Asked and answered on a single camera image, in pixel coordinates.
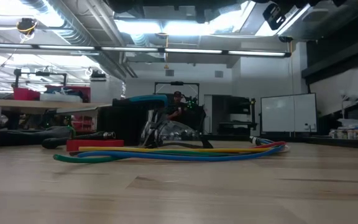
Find black shelf unit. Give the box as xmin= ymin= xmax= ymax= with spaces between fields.
xmin=218 ymin=96 xmax=258 ymax=135

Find black aluminium table frame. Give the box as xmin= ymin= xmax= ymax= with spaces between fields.
xmin=197 ymin=133 xmax=358 ymax=151

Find silver ventilation duct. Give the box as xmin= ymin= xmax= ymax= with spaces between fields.
xmin=20 ymin=0 xmax=136 ymax=82

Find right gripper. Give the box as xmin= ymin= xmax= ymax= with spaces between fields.
xmin=262 ymin=2 xmax=287 ymax=30

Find person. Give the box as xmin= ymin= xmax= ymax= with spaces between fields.
xmin=165 ymin=90 xmax=188 ymax=123

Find yellow black cord reel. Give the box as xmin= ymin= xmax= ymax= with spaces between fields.
xmin=16 ymin=17 xmax=39 ymax=35

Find grey black work glove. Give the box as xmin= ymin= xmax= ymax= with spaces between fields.
xmin=0 ymin=125 xmax=74 ymax=147

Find blue bundled wire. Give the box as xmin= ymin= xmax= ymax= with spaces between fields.
xmin=76 ymin=144 xmax=287 ymax=162

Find black-framed safety glasses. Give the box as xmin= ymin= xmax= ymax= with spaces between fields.
xmin=139 ymin=119 xmax=214 ymax=149

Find whiteboard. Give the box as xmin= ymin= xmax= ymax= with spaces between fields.
xmin=260 ymin=92 xmax=318 ymax=134

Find small red block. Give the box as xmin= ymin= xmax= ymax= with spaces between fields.
xmin=66 ymin=139 xmax=125 ymax=152

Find long ceiling light bar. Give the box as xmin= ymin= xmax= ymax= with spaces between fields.
xmin=0 ymin=43 xmax=292 ymax=58

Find grey metal workbench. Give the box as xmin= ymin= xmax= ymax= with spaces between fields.
xmin=0 ymin=98 xmax=111 ymax=147

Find red bundled wire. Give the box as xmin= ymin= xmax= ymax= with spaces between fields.
xmin=250 ymin=141 xmax=288 ymax=150

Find green bundled wire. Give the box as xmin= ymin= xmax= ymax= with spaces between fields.
xmin=53 ymin=149 xmax=260 ymax=164

